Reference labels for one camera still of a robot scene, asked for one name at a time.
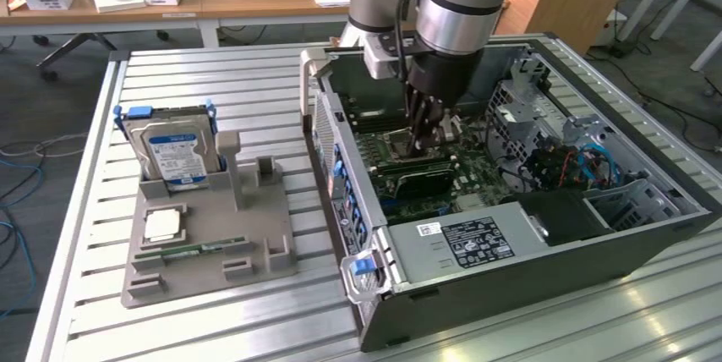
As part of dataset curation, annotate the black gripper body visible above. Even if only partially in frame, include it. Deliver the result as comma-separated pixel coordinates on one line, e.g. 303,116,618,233
404,51,486,106

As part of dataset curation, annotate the green GPU with black fan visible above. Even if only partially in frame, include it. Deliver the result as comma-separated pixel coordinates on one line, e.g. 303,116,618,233
392,169,456,201

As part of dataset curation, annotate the silver socket cover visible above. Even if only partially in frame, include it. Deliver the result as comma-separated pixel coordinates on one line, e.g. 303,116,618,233
442,112,470,143

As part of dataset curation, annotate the CPU socket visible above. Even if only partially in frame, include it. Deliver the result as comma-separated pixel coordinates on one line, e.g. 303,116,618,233
383,127,422,160

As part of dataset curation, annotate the green motherboard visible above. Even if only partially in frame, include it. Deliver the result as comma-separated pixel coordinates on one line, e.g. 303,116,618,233
340,93,512,226

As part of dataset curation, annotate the silver perforated drive cage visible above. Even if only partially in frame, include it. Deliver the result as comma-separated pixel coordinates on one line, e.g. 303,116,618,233
483,55,616,168

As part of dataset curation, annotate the grey power supply unit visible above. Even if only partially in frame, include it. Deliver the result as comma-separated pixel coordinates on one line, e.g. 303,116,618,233
386,203,551,285

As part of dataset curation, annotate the black power strip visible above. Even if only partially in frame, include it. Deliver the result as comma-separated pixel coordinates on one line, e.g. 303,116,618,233
586,42,642,58

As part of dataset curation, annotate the black drive bay cage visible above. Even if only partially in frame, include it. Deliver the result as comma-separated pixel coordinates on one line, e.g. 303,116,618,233
510,190,616,247

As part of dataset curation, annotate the white box red button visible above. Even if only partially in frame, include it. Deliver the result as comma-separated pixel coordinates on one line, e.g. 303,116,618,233
598,8,631,48

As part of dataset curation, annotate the blue case release latch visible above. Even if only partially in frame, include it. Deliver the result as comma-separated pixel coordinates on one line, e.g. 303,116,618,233
348,253,378,279

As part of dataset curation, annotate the grey parts rack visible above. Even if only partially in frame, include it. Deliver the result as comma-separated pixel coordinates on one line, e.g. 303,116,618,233
120,131,300,310

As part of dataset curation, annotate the hard disk with blue rails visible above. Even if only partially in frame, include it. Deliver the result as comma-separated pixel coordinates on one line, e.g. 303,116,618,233
112,99,227,192

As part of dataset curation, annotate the black open PC case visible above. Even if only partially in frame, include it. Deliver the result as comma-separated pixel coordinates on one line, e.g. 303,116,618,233
297,31,720,353

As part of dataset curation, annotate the silver CPU chip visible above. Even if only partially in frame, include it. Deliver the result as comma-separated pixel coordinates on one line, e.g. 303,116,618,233
143,208,185,243

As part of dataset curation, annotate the black chair base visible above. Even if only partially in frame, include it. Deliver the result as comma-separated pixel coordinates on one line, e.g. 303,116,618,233
33,31,171,82

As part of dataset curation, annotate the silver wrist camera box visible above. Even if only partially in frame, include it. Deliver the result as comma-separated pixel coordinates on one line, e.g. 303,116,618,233
361,31,430,80

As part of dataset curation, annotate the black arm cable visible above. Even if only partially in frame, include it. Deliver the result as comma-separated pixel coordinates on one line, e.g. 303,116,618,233
394,0,430,84

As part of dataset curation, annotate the red disk wire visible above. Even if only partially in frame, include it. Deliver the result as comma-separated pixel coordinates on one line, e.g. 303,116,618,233
558,148,576,188

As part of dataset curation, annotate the blue disk wire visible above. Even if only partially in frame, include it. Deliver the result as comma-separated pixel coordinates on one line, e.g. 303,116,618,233
578,141,624,189

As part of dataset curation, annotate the silver disk bay bracket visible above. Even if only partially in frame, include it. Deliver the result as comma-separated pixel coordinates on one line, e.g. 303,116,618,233
582,178,682,232

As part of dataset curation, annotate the white table frame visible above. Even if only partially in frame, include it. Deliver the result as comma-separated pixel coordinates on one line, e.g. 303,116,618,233
616,0,722,74

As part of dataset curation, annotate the white floor cable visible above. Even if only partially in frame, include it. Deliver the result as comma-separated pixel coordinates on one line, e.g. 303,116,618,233
0,133,91,159

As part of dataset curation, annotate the blue floor cable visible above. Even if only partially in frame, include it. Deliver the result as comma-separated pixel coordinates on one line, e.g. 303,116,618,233
0,158,47,319

